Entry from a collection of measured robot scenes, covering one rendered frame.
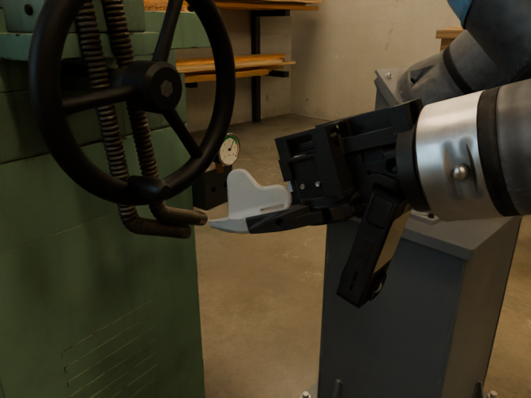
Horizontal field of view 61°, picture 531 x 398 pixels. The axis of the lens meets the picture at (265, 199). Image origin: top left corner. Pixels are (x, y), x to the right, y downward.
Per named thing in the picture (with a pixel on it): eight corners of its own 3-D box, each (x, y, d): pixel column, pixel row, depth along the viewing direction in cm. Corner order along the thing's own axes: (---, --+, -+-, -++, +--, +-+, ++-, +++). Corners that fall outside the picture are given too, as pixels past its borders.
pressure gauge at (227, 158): (220, 178, 84) (218, 136, 81) (205, 175, 86) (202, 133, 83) (241, 170, 88) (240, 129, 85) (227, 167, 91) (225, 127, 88)
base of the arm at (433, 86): (431, 62, 91) (471, 25, 84) (491, 137, 88) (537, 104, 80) (382, 78, 79) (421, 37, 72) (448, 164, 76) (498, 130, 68)
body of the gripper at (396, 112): (311, 126, 44) (432, 94, 37) (333, 208, 46) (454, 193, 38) (265, 140, 39) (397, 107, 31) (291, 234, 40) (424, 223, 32)
